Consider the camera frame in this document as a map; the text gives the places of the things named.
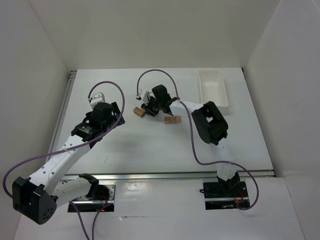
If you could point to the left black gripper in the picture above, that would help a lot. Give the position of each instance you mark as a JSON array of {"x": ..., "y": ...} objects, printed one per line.
[{"x": 117, "y": 113}]

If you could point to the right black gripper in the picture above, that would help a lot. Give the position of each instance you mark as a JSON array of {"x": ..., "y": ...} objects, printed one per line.
[{"x": 149, "y": 109}]

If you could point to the short rectangular wood block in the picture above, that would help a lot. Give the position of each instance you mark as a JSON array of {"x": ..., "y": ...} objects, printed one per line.
[{"x": 139, "y": 112}]

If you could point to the white plastic bin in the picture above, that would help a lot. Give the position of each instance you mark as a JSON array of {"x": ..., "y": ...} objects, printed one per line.
[{"x": 211, "y": 87}]

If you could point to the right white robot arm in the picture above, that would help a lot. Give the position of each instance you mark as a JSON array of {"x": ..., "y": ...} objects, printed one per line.
[{"x": 210, "y": 125}]

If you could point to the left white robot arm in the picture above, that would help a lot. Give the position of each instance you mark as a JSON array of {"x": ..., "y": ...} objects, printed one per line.
[{"x": 38, "y": 196}]

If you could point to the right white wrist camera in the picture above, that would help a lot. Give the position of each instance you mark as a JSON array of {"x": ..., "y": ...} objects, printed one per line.
[{"x": 142, "y": 95}]

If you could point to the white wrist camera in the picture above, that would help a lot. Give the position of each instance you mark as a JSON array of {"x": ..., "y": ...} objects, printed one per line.
[
  {"x": 142, "y": 95},
  {"x": 97, "y": 98}
]

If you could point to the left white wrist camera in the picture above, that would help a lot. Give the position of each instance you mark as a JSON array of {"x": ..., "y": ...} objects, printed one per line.
[{"x": 97, "y": 98}]

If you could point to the aluminium left rail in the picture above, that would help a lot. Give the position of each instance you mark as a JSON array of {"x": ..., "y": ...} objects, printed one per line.
[{"x": 62, "y": 111}]

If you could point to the aluminium rail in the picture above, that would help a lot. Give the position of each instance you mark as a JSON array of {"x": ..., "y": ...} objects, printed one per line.
[
  {"x": 62, "y": 111},
  {"x": 168, "y": 176}
]

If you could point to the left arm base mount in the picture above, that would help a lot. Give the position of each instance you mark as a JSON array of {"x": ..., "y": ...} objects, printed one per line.
[{"x": 104, "y": 199}]

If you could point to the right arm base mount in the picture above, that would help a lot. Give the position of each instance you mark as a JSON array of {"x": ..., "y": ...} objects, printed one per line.
[{"x": 216, "y": 199}]

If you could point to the aluminium front rail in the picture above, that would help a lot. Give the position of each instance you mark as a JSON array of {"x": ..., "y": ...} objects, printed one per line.
[{"x": 168, "y": 176}]

